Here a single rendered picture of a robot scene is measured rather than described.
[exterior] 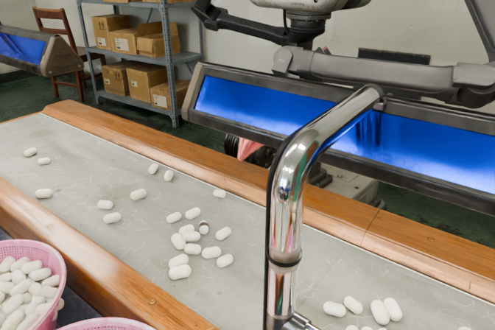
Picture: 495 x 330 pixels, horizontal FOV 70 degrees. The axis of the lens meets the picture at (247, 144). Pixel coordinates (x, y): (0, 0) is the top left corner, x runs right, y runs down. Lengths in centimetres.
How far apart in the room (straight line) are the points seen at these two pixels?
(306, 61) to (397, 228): 39
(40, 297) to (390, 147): 58
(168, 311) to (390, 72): 59
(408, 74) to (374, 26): 179
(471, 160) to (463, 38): 215
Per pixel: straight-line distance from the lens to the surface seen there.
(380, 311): 62
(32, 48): 82
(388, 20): 253
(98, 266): 69
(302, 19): 113
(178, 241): 70
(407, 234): 76
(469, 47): 249
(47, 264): 77
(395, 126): 35
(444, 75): 78
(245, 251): 70
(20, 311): 70
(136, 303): 61
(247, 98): 42
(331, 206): 79
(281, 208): 24
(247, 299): 63
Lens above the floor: 122
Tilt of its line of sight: 26 degrees down
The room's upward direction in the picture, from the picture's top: straight up
